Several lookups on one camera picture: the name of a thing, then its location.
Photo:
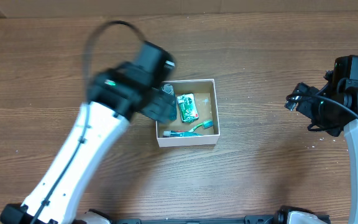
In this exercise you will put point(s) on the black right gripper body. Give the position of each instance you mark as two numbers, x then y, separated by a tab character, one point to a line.
321	113

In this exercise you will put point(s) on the white cardboard box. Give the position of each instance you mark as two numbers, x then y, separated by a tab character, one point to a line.
204	91

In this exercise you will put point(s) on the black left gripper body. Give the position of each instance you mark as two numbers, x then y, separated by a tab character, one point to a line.
160	104

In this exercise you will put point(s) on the teal toothpaste tube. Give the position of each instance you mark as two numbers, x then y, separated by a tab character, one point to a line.
179	134

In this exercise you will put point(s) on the blue mouthwash bottle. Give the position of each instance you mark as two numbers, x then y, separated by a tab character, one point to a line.
168	88

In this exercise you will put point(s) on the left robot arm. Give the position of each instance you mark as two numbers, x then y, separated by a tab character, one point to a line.
114	96

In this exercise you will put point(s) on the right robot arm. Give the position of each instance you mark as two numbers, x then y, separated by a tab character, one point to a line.
334	110

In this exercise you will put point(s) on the green floss pack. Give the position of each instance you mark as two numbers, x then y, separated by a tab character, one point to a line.
187	107

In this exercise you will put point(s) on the green toothbrush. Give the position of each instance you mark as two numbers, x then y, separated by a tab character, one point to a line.
205	125

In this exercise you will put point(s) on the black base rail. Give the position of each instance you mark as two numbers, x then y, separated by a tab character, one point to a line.
281	216

